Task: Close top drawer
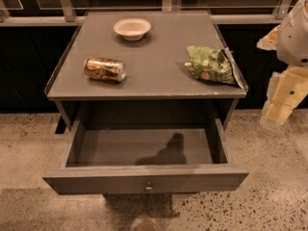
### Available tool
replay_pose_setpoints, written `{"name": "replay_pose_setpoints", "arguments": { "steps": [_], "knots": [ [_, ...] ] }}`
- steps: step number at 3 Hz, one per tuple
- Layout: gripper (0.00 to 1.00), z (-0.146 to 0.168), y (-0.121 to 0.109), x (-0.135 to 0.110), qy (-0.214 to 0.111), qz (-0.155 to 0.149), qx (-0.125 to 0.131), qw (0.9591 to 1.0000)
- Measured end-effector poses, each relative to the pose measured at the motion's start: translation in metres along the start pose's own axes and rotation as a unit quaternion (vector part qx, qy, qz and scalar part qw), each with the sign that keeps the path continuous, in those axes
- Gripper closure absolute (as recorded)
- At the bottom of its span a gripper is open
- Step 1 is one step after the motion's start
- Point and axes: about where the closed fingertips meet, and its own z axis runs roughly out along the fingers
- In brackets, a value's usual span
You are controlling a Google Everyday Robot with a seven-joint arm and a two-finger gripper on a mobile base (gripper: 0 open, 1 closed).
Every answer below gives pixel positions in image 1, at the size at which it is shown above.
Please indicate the green chip bag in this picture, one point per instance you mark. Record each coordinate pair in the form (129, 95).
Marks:
(215, 65)

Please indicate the grey drawer cabinet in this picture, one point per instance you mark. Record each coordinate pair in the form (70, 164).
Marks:
(155, 65)

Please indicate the gold soda can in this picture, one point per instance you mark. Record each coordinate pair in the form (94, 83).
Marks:
(104, 69)

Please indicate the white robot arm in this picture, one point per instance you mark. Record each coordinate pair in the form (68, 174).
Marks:
(290, 38)

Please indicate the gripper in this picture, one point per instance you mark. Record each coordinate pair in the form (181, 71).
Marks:
(294, 42)

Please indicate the round metal drawer knob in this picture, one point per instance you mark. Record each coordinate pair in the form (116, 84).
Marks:
(148, 188)

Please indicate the grey top drawer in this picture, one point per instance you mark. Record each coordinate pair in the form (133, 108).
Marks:
(118, 161)

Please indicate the beige paper bowl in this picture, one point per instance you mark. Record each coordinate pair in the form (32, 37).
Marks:
(132, 29)

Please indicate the metal glass railing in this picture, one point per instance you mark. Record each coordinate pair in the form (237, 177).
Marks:
(74, 12)

